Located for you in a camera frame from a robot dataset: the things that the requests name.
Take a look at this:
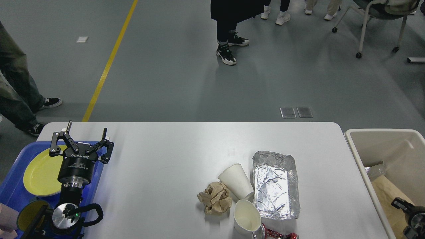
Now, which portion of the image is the beige plastic bin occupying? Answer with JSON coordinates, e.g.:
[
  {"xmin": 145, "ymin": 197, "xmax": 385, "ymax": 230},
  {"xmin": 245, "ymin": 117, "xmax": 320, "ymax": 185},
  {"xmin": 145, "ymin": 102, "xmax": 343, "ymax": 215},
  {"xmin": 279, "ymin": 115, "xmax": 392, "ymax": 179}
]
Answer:
[{"xmin": 345, "ymin": 129, "xmax": 425, "ymax": 239}]

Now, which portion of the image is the lying white paper cup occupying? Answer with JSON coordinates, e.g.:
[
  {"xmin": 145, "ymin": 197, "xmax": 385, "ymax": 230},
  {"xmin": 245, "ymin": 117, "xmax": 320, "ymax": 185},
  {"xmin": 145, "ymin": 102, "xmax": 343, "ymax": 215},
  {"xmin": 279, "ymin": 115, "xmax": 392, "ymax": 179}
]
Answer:
[{"xmin": 217, "ymin": 163, "xmax": 254, "ymax": 200}]

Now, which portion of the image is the brown paper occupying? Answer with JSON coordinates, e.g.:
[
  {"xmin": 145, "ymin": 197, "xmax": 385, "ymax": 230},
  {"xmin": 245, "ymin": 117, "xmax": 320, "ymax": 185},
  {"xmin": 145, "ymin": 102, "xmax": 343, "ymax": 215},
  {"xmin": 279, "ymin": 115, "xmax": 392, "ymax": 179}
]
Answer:
[{"xmin": 197, "ymin": 182, "xmax": 232, "ymax": 216}]

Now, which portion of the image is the office chair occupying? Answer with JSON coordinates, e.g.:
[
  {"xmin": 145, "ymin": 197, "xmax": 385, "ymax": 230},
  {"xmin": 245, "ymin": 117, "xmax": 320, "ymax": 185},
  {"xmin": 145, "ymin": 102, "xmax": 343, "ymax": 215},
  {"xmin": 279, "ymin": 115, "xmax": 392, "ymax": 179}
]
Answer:
[{"xmin": 331, "ymin": 0, "xmax": 420, "ymax": 59}]

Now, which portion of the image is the white bar on floor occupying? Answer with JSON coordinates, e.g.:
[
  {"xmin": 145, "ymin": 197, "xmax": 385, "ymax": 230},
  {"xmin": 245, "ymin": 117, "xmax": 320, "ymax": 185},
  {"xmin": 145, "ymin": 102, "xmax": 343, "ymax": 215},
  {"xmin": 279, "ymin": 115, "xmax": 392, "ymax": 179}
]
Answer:
[{"xmin": 407, "ymin": 57, "xmax": 425, "ymax": 63}]

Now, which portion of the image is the yellow plate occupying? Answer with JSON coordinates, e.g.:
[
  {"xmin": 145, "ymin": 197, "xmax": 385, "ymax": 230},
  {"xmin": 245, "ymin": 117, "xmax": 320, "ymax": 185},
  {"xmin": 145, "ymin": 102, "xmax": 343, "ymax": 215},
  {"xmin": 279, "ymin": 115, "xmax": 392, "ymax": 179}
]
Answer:
[{"xmin": 23, "ymin": 148, "xmax": 63, "ymax": 186}]

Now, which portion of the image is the person in jeans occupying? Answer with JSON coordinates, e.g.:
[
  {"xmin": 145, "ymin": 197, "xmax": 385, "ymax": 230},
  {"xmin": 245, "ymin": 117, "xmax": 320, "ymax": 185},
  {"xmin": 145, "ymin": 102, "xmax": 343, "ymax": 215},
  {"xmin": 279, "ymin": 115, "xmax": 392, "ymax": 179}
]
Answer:
[{"xmin": 0, "ymin": 24, "xmax": 62, "ymax": 136}]

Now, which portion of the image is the right floor socket plate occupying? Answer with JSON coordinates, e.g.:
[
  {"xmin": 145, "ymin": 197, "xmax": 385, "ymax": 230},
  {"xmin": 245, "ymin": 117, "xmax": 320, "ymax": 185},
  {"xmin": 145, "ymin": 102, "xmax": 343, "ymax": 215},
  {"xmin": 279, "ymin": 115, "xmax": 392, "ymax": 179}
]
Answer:
[{"xmin": 297, "ymin": 107, "xmax": 314, "ymax": 118}]

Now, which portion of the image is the upright white paper cup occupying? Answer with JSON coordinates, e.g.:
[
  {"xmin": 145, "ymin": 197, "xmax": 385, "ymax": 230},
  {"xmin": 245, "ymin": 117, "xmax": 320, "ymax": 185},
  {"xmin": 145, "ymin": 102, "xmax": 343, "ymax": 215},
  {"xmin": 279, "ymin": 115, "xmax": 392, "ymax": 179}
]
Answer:
[{"xmin": 233, "ymin": 199, "xmax": 262, "ymax": 236}]

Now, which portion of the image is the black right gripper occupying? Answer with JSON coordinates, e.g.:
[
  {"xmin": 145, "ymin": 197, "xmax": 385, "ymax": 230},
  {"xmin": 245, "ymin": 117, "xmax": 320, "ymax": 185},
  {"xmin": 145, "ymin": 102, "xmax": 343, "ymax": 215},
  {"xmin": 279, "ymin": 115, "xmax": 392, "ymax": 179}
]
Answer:
[{"xmin": 391, "ymin": 197, "xmax": 425, "ymax": 239}]

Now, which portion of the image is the blue plastic tray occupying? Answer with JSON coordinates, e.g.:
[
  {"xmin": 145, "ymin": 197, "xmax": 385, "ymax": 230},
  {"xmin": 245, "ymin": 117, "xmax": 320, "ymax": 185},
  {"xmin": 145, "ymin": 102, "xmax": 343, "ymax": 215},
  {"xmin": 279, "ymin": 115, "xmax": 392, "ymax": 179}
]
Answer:
[{"xmin": 0, "ymin": 142, "xmax": 103, "ymax": 239}]

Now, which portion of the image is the brown paper bag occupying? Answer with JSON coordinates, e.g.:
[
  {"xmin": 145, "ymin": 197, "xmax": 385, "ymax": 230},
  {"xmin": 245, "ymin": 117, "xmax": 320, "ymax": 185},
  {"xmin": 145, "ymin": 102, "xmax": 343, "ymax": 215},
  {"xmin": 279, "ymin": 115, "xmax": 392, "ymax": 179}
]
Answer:
[{"xmin": 371, "ymin": 175, "xmax": 413, "ymax": 239}]

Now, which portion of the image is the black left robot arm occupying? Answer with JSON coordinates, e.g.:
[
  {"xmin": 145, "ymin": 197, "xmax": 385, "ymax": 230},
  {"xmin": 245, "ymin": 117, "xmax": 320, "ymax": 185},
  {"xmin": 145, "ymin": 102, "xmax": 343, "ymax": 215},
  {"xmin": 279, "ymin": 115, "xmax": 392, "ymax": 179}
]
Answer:
[{"xmin": 16, "ymin": 121, "xmax": 114, "ymax": 239}]

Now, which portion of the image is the floor socket plate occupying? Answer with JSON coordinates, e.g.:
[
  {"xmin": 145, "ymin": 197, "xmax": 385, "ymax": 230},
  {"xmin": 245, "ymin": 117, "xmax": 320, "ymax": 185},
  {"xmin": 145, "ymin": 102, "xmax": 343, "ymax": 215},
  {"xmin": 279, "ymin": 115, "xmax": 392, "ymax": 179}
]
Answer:
[
  {"xmin": 280, "ymin": 107, "xmax": 297, "ymax": 119},
  {"xmin": 297, "ymin": 107, "xmax": 314, "ymax": 118}
]

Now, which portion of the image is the aluminium foil tray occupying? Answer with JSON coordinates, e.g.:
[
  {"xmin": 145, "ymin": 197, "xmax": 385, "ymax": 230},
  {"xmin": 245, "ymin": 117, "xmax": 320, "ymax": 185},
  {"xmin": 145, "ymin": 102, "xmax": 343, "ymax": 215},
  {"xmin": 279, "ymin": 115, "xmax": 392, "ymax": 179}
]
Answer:
[{"xmin": 252, "ymin": 151, "xmax": 301, "ymax": 221}]

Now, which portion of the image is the person in beige trousers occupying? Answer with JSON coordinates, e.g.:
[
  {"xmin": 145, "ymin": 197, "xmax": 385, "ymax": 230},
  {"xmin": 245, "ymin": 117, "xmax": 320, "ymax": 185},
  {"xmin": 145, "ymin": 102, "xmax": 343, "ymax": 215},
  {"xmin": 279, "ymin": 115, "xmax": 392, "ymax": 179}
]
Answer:
[{"xmin": 304, "ymin": 0, "xmax": 342, "ymax": 21}]

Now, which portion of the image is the pink mug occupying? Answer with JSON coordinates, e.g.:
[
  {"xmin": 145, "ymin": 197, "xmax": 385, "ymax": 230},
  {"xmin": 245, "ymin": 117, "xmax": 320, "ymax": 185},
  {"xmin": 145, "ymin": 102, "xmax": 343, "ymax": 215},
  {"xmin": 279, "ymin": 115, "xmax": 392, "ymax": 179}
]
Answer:
[{"xmin": 0, "ymin": 203, "xmax": 19, "ymax": 239}]

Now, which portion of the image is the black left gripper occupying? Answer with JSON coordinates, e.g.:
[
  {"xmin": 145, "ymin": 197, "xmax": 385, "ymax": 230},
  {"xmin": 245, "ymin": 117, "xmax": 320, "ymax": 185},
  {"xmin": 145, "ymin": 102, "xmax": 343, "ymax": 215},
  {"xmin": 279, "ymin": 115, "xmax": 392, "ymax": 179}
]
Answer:
[{"xmin": 49, "ymin": 120, "xmax": 114, "ymax": 188}]

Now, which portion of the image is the pink plate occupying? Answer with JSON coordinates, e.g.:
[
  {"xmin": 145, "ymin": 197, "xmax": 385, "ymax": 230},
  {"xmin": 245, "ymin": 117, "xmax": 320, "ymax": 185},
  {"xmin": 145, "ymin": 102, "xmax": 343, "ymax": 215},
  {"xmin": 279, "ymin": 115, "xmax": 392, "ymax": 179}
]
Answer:
[{"xmin": 24, "ymin": 186, "xmax": 61, "ymax": 197}]

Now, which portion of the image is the person in black coat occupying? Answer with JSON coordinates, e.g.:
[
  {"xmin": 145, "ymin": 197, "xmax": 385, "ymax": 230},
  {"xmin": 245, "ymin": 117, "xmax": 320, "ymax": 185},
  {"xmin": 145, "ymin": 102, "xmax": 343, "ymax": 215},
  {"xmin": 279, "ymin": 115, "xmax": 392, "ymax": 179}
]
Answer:
[{"xmin": 211, "ymin": 0, "xmax": 263, "ymax": 65}]

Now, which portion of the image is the left floor socket plate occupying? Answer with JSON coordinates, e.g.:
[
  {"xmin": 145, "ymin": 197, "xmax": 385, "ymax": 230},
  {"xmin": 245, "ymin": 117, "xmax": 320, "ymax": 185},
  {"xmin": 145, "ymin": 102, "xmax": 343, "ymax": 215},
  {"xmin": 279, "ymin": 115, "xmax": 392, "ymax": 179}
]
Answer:
[{"xmin": 280, "ymin": 107, "xmax": 297, "ymax": 119}]

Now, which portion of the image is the white paper on floor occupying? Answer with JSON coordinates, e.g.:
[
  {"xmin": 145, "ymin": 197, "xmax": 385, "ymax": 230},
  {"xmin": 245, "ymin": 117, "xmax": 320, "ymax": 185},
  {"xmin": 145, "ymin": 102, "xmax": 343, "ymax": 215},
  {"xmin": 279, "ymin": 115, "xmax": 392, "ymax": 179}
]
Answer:
[{"xmin": 76, "ymin": 36, "xmax": 89, "ymax": 43}]

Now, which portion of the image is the person in white sneakers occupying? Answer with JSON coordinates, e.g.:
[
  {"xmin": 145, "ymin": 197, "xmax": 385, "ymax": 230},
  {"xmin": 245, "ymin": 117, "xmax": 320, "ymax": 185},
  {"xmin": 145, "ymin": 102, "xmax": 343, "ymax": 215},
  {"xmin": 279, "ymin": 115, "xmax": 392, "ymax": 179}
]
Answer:
[{"xmin": 260, "ymin": 0, "xmax": 291, "ymax": 26}]

